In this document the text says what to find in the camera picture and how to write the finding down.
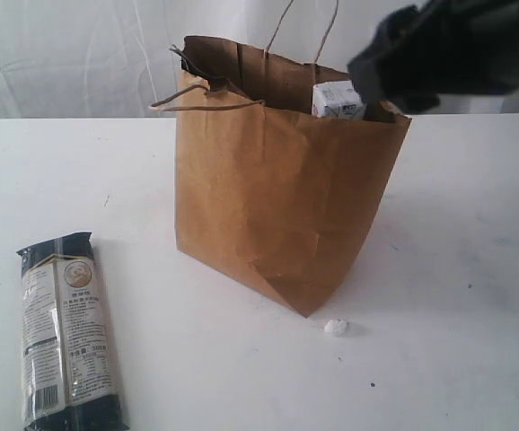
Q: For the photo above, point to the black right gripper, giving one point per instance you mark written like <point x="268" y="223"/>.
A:
<point x="440" y="47"/>

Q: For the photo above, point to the small white milk carton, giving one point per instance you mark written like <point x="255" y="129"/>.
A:
<point x="337" y="100"/>

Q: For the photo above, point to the brown paper bag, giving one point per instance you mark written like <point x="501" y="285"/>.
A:
<point x="266" y="193"/>

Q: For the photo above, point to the dark blue pasta packet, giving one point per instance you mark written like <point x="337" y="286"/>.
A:
<point x="67" y="381"/>

